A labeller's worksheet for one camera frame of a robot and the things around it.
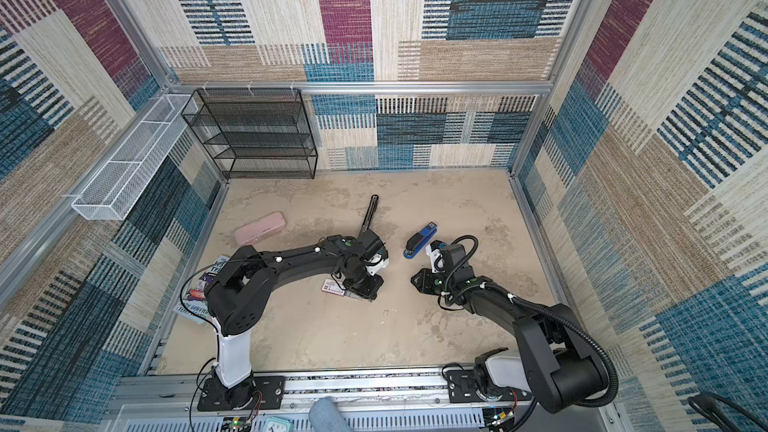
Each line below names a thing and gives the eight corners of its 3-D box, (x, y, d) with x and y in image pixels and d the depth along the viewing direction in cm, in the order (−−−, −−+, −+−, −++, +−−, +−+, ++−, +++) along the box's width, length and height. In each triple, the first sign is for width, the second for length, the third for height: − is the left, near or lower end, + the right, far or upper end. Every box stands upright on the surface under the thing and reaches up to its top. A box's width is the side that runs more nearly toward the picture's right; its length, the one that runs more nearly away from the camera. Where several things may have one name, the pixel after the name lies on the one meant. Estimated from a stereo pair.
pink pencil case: (239, 247, 102) (236, 243, 100) (235, 235, 105) (232, 230, 103) (289, 224, 108) (287, 220, 106) (283, 213, 111) (281, 209, 109)
